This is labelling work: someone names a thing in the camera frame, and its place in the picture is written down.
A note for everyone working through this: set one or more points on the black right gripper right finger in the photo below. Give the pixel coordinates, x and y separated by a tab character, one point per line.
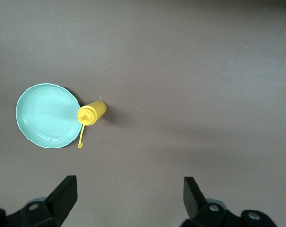
204	212

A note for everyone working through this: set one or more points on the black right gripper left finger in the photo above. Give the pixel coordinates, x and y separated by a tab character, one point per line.
50	208

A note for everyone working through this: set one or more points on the yellow squeeze sauce bottle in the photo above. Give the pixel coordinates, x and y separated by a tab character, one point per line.
95	111

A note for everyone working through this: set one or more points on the mint green round plate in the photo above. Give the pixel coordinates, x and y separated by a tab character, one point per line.
48	116

